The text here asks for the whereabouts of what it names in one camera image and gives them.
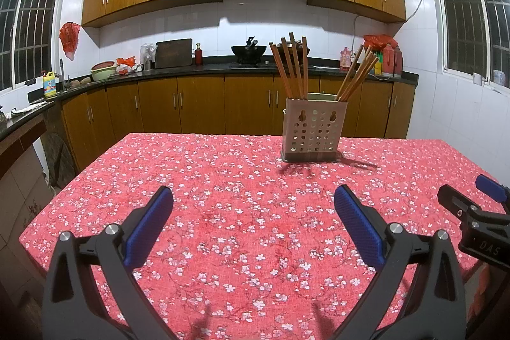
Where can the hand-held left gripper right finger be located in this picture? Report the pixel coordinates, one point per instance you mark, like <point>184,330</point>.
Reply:
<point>358,228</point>

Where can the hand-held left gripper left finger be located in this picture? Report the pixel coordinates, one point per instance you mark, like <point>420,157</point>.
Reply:
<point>151,224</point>

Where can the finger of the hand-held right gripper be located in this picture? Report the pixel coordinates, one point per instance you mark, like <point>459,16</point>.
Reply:
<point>454,198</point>
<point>492,188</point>

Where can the perforated white chopstick holder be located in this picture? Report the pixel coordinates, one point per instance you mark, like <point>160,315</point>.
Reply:
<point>312,133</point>

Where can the bunch of wooden chopsticks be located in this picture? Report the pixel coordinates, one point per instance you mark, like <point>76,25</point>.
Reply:
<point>305,73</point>

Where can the red floral tablecloth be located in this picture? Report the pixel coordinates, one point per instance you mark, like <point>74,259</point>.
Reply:
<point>239,204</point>

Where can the wooden base cabinets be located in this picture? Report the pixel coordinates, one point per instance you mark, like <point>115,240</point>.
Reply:
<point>199,105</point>

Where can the large red bottle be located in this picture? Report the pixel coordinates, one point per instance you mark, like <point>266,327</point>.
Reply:
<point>398,63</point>
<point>388,63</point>

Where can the green basin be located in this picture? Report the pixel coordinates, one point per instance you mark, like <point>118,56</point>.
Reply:
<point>102,76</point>

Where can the crumpled red plastic bag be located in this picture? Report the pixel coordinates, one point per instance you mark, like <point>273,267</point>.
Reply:
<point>125,65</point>

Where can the black kitchen countertop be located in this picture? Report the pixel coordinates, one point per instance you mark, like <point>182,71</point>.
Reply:
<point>207,69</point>

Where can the red bowl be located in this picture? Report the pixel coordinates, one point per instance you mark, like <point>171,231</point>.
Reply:
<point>102,66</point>

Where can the white cloth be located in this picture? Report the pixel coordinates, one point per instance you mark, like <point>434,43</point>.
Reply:
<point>28,109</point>

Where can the yellow detergent bottle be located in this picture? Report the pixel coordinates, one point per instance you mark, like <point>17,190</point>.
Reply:
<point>49,87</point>

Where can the clear plastic bag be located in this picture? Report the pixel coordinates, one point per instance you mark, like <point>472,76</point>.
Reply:
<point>148,52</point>

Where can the dark wooden cutting board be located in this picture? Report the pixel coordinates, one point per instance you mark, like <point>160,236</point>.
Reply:
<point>173,53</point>

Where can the barred window beside red bottles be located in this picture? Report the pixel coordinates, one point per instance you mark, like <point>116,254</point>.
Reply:
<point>466,17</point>

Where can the red bag over bottles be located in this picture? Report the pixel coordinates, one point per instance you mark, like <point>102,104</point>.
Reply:
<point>380,41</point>

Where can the steel faucet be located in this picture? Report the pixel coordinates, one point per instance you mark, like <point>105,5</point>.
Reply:
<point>62,75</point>

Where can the small red bottle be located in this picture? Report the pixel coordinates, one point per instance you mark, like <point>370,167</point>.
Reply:
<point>198,55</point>

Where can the black gas stove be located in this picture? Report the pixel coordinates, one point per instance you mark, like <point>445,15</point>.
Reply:
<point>255,64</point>

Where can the black wok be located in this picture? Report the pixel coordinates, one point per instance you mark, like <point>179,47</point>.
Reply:
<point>249,52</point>

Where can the red plastic bag on hook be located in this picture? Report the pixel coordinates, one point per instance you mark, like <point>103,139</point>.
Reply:
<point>69,37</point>

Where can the barred window beside sink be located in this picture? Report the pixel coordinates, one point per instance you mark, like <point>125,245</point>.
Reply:
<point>32,29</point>

